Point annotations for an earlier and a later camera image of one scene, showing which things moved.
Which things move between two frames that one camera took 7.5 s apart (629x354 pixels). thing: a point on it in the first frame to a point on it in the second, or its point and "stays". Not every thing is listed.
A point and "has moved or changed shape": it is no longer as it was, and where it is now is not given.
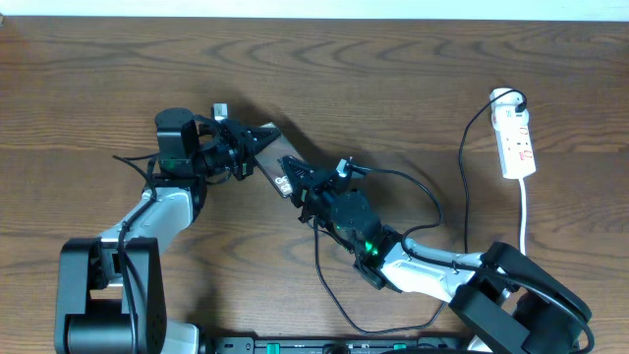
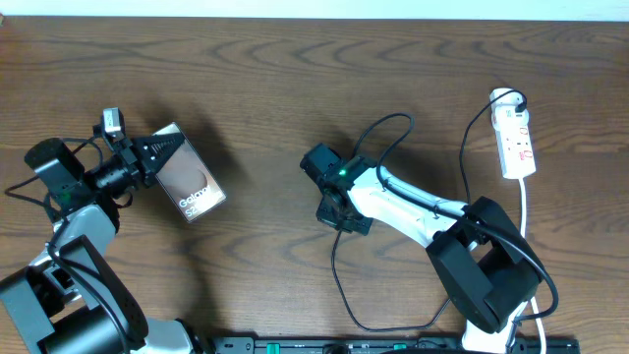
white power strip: [513, 133] stays
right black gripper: [309, 185] to [323, 213]
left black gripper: [243, 146] to [128, 167]
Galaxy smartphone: [269, 156] has moved or changed shape
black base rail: [319, 344] stays
